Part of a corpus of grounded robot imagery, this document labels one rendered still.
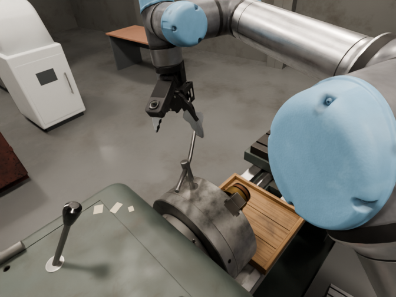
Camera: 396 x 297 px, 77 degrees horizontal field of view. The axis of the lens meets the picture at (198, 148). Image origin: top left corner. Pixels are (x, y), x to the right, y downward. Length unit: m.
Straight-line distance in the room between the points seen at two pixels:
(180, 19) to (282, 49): 0.18
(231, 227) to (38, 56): 3.14
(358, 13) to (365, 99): 4.35
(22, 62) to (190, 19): 3.05
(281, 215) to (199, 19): 0.83
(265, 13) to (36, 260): 0.66
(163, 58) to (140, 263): 0.45
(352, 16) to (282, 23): 4.13
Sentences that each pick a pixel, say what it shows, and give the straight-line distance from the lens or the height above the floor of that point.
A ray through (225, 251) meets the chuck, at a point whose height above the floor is 1.17.
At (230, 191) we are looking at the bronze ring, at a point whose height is 1.12.
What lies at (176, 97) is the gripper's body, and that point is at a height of 1.46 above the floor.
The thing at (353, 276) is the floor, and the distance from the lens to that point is 2.12.
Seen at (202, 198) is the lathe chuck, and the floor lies 1.24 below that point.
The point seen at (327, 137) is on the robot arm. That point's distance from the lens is 0.20.
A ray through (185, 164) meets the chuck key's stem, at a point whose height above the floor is 1.31.
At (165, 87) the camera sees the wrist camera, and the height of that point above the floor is 1.50.
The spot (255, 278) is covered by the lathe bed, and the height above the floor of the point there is 0.86.
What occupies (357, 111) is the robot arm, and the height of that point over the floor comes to 1.66.
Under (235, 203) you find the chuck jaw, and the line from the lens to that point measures 0.71.
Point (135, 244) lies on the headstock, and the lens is 0.60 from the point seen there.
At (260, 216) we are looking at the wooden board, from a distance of 1.08.
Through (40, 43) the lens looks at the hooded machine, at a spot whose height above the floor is 1.01.
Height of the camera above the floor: 1.75
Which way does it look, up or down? 39 degrees down
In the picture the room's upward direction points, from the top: 4 degrees counter-clockwise
